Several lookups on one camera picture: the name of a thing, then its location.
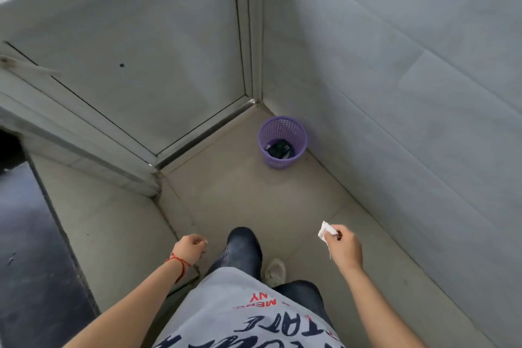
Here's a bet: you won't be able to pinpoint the person's right hand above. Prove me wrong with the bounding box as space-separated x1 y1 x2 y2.
324 224 364 273

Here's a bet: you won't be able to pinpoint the person's left hand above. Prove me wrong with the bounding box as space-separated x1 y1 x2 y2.
171 234 209 269

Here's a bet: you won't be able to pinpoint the white tissue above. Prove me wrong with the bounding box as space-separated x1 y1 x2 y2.
318 220 340 261

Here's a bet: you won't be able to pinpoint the person's left forearm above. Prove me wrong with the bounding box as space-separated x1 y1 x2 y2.
63 264 189 348

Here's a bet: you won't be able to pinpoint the person's right forearm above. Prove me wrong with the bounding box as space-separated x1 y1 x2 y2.
337 265 427 348

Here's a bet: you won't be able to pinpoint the black stone countertop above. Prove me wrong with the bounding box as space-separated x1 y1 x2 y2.
0 127 101 348

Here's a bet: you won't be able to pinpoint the dark blue jeans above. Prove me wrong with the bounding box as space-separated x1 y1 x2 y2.
203 226 335 331

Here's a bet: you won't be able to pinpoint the white printed t-shirt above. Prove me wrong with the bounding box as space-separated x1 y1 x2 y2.
153 268 346 348

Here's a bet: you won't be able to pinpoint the white sneaker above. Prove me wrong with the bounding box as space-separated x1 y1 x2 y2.
260 258 288 288

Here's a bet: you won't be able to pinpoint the black packet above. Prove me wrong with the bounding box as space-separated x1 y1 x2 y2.
265 139 293 159

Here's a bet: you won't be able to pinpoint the purple plastic waste bin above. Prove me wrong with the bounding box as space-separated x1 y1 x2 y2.
257 115 308 170

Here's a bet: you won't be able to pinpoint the grey metal framed door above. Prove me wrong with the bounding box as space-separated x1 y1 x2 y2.
0 0 266 197

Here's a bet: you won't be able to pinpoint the red string bracelet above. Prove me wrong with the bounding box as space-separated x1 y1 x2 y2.
164 252 192 284

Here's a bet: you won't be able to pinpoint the metal door rail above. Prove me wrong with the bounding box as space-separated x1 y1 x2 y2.
156 98 258 170

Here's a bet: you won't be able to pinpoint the metal door handle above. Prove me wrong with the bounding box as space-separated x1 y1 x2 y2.
0 54 63 78

